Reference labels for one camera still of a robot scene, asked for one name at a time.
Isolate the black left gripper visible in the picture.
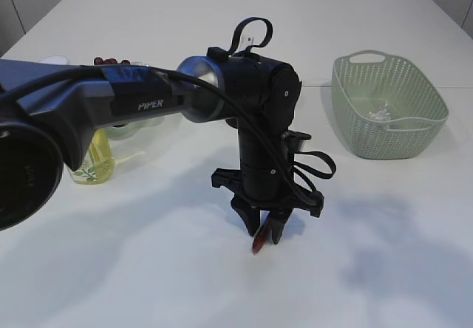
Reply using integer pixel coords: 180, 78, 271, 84
211, 168, 324, 245

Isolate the green wavy glass bowl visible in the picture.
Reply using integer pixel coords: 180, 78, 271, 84
105, 117, 165, 140

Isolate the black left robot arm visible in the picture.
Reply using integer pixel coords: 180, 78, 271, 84
1, 48, 324, 235

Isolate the purple artificial grape bunch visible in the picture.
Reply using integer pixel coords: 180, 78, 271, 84
93, 56, 131, 66

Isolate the green woven plastic basket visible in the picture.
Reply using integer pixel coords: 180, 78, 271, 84
331, 51, 449, 160

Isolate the red glitter pen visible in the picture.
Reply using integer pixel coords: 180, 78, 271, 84
251, 216, 272, 256

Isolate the clear plastic ruler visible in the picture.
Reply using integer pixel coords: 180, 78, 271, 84
237, 34, 254, 53

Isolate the yellow tea bottle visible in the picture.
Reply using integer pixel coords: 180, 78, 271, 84
38, 55, 116, 185

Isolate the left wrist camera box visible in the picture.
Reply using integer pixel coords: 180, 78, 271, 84
282, 130, 312, 154

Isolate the clear plastic sheet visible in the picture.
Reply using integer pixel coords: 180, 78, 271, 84
367, 100, 392, 122

